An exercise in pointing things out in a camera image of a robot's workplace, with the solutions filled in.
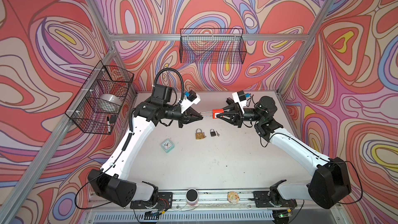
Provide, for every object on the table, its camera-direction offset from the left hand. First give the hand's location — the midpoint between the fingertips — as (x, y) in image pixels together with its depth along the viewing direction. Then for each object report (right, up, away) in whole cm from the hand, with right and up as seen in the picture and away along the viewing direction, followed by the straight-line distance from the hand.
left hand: (201, 116), depth 65 cm
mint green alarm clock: (-20, -19, +25) cm, 37 cm away
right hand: (+7, 0, 0) cm, 7 cm away
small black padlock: (+7, -13, +31) cm, 34 cm away
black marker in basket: (-44, -4, +7) cm, 45 cm away
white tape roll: (-43, +6, +5) cm, 44 cm away
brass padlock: (-1, -14, +30) cm, 33 cm away
